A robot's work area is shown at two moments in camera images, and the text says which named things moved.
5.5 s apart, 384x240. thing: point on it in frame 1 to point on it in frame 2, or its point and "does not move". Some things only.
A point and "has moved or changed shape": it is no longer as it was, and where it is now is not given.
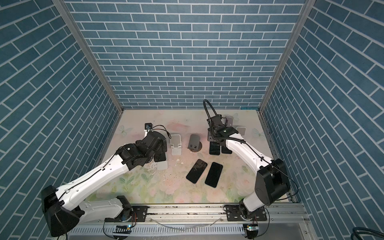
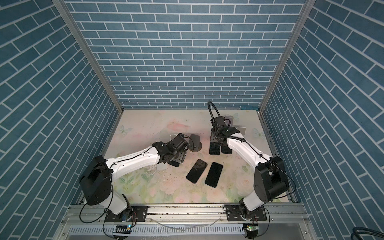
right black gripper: [209, 135] does not move
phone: [224, 150] does not move
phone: [159, 156] has moved or changed shape
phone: [196, 171] does not move
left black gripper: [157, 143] to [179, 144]
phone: [214, 148] does not move
